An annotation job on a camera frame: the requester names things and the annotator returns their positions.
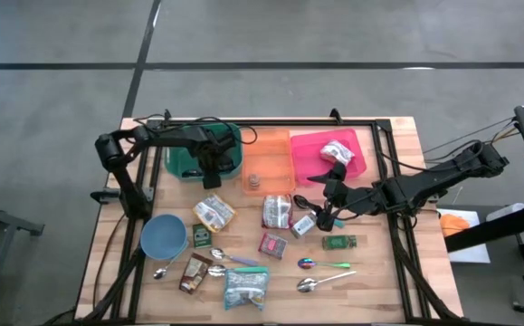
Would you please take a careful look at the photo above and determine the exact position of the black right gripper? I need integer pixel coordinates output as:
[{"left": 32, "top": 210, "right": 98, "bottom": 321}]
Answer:
[{"left": 306, "top": 161, "right": 380, "bottom": 232}]

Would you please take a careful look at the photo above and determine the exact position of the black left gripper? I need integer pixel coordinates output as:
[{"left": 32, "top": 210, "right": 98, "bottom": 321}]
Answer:
[{"left": 193, "top": 128, "right": 241, "bottom": 190}]

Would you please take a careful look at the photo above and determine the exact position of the yellow ramen packet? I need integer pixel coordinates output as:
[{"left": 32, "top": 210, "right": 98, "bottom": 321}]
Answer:
[{"left": 192, "top": 193, "right": 237, "bottom": 234}]

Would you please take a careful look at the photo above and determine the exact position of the white label spice jar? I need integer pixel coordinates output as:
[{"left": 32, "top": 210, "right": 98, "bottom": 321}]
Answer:
[{"left": 290, "top": 213, "right": 319, "bottom": 239}]

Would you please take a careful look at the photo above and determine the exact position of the white snack packet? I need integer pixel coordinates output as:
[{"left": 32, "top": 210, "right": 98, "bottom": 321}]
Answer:
[{"left": 319, "top": 139, "right": 356, "bottom": 168}]

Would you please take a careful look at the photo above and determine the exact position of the red ramen packet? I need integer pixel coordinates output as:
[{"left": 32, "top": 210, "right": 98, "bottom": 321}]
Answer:
[{"left": 261, "top": 194, "right": 293, "bottom": 230}]

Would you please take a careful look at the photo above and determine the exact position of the dark green spice tin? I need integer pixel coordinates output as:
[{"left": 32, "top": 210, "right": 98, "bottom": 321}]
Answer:
[{"left": 192, "top": 223, "right": 213, "bottom": 249}]

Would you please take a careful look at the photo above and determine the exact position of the iridescent spoon with green handle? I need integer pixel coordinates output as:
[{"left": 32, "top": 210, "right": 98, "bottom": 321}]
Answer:
[{"left": 297, "top": 257, "right": 352, "bottom": 271}]

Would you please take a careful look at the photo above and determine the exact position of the red spice tin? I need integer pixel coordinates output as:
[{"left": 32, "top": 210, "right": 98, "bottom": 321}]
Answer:
[{"left": 257, "top": 232, "right": 289, "bottom": 260}]

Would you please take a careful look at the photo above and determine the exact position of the spoon with purple handle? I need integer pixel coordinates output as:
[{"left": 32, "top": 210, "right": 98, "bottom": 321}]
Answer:
[{"left": 209, "top": 247, "right": 260, "bottom": 267}]

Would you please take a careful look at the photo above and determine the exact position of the spoon with mint green handle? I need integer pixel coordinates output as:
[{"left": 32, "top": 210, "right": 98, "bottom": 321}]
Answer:
[{"left": 206, "top": 264, "right": 271, "bottom": 278}]

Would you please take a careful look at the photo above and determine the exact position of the blue ramen packet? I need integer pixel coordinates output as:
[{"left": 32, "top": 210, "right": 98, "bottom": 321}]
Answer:
[{"left": 223, "top": 270, "right": 271, "bottom": 312}]

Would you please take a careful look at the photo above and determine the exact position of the teal green plastic bin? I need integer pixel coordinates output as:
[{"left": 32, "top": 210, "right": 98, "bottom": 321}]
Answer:
[{"left": 164, "top": 122, "right": 243, "bottom": 183}]

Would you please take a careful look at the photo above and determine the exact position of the pink plastic tray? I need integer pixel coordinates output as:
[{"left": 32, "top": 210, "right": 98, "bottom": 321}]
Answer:
[{"left": 290, "top": 128, "right": 367, "bottom": 187}]

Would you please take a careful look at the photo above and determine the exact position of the green label spice jar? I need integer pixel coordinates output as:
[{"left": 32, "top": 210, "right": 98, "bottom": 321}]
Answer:
[{"left": 321, "top": 234, "right": 358, "bottom": 251}]

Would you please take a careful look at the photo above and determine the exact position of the orange plastic tray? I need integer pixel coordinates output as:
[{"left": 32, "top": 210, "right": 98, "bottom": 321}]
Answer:
[{"left": 242, "top": 129, "right": 297, "bottom": 197}]

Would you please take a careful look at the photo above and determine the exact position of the blue cup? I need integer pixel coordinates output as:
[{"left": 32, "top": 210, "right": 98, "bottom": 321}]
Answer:
[{"left": 139, "top": 213, "right": 189, "bottom": 262}]

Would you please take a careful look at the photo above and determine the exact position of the plain silver spoon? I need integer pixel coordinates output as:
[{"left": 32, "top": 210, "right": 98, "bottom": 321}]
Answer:
[{"left": 296, "top": 270, "right": 357, "bottom": 293}]

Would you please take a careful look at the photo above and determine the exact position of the brown snack packet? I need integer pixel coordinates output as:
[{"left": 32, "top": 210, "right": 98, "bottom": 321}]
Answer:
[{"left": 178, "top": 252, "right": 214, "bottom": 295}]

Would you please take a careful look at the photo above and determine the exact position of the orange cloth object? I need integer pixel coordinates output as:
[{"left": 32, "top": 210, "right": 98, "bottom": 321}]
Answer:
[{"left": 440, "top": 213, "right": 471, "bottom": 238}]

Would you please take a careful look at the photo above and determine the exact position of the white paper sheet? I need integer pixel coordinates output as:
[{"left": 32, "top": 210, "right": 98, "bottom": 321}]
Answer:
[{"left": 436, "top": 207, "right": 492, "bottom": 264}]

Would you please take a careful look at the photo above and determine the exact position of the white plastic container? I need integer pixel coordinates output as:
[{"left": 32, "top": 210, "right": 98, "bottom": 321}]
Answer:
[{"left": 485, "top": 202, "right": 524, "bottom": 223}]

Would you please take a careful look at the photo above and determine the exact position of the black aluminium table frame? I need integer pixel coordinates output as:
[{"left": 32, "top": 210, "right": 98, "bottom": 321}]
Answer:
[{"left": 80, "top": 108, "right": 460, "bottom": 323}]

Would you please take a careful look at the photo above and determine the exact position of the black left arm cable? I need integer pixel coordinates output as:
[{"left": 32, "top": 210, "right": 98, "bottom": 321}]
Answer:
[{"left": 132, "top": 110, "right": 259, "bottom": 146}]

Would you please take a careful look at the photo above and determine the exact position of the spoon with light blue handle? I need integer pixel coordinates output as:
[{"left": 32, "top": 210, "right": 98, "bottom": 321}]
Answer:
[{"left": 152, "top": 242, "right": 190, "bottom": 281}]

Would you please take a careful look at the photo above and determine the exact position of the cable bundle to stand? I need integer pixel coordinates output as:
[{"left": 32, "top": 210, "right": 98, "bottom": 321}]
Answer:
[{"left": 422, "top": 116, "right": 519, "bottom": 164}]

